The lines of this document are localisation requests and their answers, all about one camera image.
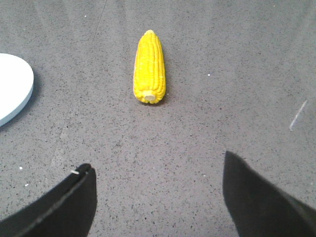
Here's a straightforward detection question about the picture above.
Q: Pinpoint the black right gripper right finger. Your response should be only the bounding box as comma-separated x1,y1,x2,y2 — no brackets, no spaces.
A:
223,151,316,237

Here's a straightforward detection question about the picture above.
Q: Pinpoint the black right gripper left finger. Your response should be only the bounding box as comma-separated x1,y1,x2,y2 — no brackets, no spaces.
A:
0,163,97,237

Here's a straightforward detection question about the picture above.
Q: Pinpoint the light blue round plate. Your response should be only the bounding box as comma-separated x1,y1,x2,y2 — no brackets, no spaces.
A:
0,53,34,125

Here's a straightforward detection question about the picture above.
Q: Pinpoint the yellow corn cob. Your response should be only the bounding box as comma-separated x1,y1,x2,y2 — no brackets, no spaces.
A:
133,30,166,104

